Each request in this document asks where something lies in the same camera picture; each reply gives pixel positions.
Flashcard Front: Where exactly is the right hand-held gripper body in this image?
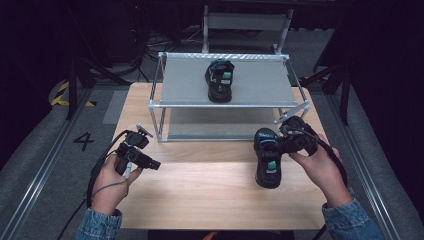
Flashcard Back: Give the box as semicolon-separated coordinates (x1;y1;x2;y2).
279;115;319;157

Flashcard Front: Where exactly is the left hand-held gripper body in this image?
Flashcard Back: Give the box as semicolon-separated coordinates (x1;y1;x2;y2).
114;123;154;176

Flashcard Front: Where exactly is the black and blue sandal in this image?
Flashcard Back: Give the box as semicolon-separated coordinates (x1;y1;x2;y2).
204;59;236;104
253;127;284;190

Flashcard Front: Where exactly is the grey metal shoe rack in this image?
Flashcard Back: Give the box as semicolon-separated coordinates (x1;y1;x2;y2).
148;51;313;144

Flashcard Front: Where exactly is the person's right hand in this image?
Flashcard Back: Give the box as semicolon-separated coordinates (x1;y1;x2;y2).
288;134;354;209

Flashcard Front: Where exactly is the person's left hand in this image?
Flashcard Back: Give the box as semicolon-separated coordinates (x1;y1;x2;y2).
91;153;144;216

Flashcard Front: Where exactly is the black tripod stand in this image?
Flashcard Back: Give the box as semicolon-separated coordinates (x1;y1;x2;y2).
64;56;131;121
299;63;351;126

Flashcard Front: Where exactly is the grey metal stand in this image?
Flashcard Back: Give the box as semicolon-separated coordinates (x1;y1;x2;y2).
201;4;295;56

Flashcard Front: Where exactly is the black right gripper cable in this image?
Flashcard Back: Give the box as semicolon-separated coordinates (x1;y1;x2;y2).
283;124;349;189

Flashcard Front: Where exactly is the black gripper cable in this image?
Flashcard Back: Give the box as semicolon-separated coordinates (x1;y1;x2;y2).
56;129;131;240
283;124;349;189

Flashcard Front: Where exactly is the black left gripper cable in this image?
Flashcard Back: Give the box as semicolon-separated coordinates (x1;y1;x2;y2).
56;129;131;240

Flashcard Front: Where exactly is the grey thin cable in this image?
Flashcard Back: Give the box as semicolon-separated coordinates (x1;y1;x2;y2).
92;164;133;198

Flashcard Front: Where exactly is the metal floor rail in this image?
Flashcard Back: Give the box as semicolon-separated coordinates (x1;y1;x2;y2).
0;89;94;240
328;94;404;240

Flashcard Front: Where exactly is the bundle of floor cables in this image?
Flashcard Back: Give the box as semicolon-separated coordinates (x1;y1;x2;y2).
133;26;204;68

